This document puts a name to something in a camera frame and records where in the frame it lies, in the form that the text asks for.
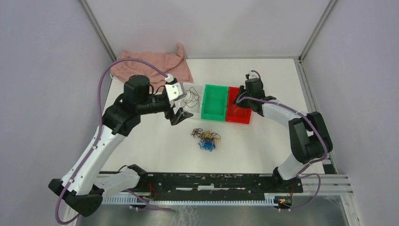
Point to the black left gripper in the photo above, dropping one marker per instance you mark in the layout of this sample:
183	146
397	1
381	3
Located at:
180	116

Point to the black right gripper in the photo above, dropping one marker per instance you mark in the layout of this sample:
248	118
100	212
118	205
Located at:
238	101

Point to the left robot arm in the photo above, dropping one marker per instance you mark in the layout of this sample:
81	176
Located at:
79	188

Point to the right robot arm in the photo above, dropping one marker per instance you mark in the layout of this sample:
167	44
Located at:
310	141

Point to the red plastic bin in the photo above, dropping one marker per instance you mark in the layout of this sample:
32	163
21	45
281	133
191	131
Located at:
233	113

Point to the clear plastic bin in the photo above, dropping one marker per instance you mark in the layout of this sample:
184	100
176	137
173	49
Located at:
192	102

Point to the green plastic bin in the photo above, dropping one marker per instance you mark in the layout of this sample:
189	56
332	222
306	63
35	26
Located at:
214	103

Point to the pink cloth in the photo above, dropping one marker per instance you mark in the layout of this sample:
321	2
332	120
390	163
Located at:
169	63

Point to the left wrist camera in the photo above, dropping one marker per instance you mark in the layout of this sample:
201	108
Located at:
175	91

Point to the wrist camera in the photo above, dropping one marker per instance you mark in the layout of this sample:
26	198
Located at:
252	75
175	91

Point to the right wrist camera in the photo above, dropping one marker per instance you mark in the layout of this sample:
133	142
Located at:
252	75

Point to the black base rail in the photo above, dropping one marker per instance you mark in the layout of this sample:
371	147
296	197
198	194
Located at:
214	186

